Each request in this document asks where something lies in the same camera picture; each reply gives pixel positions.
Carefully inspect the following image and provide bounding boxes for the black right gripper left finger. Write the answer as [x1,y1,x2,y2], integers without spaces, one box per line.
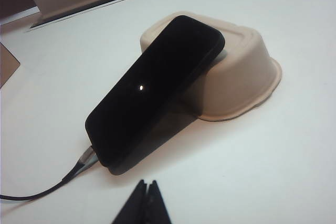
[111,179,150,224]

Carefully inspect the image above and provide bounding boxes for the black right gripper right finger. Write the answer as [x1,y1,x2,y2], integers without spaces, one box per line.
[142,179,172,224]

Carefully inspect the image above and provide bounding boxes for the black charging cable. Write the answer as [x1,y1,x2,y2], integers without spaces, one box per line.
[0,145,100,201]

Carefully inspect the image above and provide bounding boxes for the black smartphone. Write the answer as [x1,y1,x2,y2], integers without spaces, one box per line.
[84,15,226,175]

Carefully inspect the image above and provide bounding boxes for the beige paper pulp bowl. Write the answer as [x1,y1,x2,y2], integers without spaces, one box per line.
[139,11,284,123]

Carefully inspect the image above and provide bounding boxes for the long brown cardboard box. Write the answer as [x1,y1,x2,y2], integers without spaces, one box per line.
[0,41,22,90]

